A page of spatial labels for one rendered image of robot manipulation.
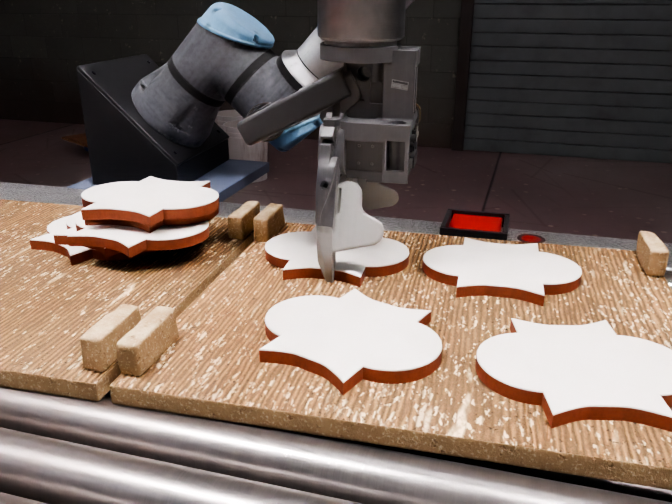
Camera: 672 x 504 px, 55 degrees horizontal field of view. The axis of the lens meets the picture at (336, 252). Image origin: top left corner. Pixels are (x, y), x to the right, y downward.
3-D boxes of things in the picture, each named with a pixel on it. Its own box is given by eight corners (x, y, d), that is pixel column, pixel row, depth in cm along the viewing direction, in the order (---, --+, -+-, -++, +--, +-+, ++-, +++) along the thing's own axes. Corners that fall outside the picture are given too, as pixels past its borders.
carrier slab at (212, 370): (273, 233, 76) (273, 220, 76) (648, 265, 67) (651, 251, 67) (110, 404, 45) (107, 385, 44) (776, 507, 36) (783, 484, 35)
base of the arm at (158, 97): (167, 85, 124) (197, 46, 120) (217, 144, 123) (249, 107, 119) (114, 85, 110) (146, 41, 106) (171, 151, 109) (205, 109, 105)
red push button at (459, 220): (452, 223, 81) (453, 212, 80) (501, 227, 79) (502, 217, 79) (446, 239, 76) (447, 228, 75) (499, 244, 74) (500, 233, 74)
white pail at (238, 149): (219, 182, 432) (215, 127, 419) (236, 171, 459) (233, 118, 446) (262, 185, 426) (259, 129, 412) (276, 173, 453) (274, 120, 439)
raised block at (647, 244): (633, 254, 66) (638, 228, 65) (652, 255, 66) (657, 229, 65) (645, 277, 61) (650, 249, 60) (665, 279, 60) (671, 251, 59)
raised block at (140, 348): (159, 334, 50) (155, 303, 49) (181, 337, 50) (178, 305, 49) (117, 376, 45) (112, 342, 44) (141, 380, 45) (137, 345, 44)
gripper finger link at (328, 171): (329, 224, 55) (339, 124, 56) (311, 223, 56) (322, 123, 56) (339, 231, 60) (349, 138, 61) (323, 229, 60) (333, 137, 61)
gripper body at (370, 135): (406, 193, 57) (413, 49, 52) (311, 186, 58) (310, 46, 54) (415, 169, 63) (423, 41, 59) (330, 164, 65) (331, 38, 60)
